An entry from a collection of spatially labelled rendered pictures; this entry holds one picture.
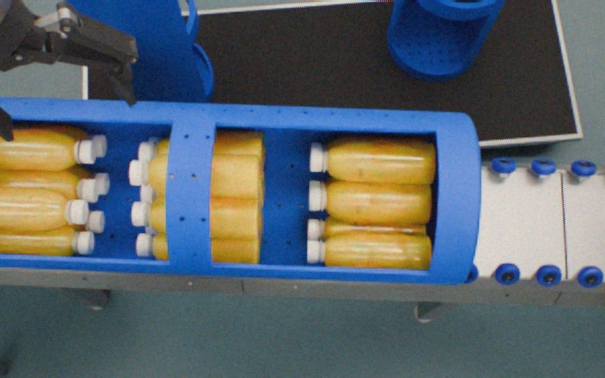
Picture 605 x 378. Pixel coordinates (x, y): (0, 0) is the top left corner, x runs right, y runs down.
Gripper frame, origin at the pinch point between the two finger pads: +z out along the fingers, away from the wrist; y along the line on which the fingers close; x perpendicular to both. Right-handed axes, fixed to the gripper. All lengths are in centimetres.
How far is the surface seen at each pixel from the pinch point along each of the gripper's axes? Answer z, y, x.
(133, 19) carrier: 70, 5, -55
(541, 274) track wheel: 69, -57, 20
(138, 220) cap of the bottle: 44.8, 6.2, -1.9
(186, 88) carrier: 115, 4, -60
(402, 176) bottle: 50, -37, 2
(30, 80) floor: 146, 59, -96
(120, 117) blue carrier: 35.7, 3.6, -15.8
